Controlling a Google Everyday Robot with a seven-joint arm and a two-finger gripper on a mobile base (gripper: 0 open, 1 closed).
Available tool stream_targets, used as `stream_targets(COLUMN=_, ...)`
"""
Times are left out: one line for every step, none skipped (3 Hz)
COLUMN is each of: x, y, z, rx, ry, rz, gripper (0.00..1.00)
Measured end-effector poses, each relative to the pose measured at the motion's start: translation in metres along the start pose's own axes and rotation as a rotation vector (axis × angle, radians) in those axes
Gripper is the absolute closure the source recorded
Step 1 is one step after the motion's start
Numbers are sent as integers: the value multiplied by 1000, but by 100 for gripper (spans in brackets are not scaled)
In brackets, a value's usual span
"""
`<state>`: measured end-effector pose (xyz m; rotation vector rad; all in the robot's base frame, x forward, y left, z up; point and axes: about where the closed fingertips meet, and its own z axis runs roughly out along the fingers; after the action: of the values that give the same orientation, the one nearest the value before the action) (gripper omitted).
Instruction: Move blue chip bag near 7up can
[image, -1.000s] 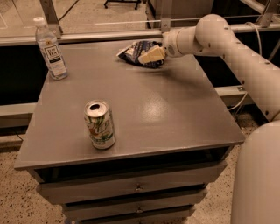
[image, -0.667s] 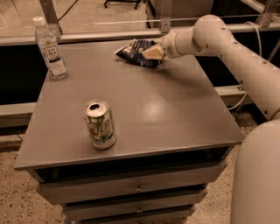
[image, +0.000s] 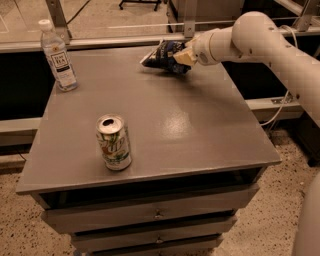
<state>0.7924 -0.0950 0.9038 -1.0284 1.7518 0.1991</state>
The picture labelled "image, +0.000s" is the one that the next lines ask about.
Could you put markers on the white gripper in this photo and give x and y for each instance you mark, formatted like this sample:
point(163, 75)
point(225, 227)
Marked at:
point(202, 49)

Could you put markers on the blue chip bag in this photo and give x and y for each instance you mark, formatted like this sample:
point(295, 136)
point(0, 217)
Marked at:
point(162, 57)

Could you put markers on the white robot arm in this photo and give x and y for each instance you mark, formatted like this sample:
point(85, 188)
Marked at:
point(255, 38)

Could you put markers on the green 7up can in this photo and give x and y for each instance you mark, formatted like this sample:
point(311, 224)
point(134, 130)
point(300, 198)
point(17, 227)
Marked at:
point(113, 139)

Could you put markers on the black wheeled stand base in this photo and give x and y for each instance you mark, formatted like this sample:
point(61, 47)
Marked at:
point(155, 3)

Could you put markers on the grey drawer cabinet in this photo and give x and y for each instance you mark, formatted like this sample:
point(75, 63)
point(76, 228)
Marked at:
point(188, 132)

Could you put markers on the clear water bottle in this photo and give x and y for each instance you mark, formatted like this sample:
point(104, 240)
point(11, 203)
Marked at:
point(56, 54)

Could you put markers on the middle grey drawer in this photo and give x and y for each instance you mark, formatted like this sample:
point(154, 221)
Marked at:
point(153, 232)

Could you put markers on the grey drawer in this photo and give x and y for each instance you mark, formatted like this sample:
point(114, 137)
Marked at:
point(176, 246)
point(149, 209)
point(153, 232)

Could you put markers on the bottom grey drawer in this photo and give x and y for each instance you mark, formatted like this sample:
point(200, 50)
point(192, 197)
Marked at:
point(176, 246)

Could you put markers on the top grey drawer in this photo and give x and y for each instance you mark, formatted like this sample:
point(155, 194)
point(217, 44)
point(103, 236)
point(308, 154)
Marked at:
point(149, 209)

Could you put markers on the metal railing frame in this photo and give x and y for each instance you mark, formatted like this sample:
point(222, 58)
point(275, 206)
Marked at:
point(100, 22)

